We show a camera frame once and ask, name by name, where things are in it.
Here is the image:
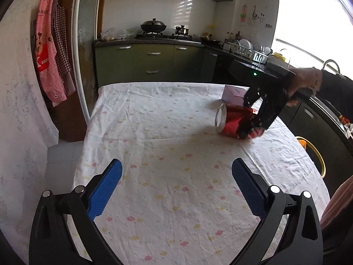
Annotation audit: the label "red soda can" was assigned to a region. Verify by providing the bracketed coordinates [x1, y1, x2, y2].
[214, 103, 265, 139]

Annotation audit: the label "yellow rimmed trash bin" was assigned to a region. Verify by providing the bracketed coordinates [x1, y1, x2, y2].
[296, 136, 326, 178]

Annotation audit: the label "person's right hand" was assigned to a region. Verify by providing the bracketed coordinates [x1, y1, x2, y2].
[286, 67, 323, 107]

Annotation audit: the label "pink purple small box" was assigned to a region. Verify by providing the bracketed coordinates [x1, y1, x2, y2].
[221, 85, 248, 106]

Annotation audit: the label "dish rack with dishes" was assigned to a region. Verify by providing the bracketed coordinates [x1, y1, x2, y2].
[229, 39, 269, 65]

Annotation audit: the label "pink sleeve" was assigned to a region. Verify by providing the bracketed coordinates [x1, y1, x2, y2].
[320, 176, 352, 229]

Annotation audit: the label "chrome sink faucet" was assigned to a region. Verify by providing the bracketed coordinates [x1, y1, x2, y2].
[322, 59, 341, 75]

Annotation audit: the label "small black kettle pot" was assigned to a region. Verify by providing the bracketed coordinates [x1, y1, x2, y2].
[175, 25, 189, 36]

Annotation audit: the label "gas stove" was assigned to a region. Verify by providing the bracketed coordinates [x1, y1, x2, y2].
[135, 32, 193, 41]

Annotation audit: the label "black wok with lid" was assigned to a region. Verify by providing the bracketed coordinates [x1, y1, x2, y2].
[140, 18, 166, 34]

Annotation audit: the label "white floral tablecloth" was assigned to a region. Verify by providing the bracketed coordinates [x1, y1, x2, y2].
[73, 83, 330, 264]

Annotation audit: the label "green base cabinets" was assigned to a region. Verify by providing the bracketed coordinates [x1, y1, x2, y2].
[94, 42, 352, 154]

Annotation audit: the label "plastic bag on counter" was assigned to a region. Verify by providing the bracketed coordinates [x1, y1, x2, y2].
[101, 28, 136, 41]

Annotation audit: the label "red checked apron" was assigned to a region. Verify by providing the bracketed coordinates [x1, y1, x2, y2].
[35, 0, 67, 106]

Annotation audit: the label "dark checked apron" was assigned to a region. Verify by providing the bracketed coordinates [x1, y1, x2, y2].
[51, 0, 75, 97]

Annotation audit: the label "sliding glass door frame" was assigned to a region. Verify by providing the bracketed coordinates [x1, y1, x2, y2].
[71, 0, 100, 123]

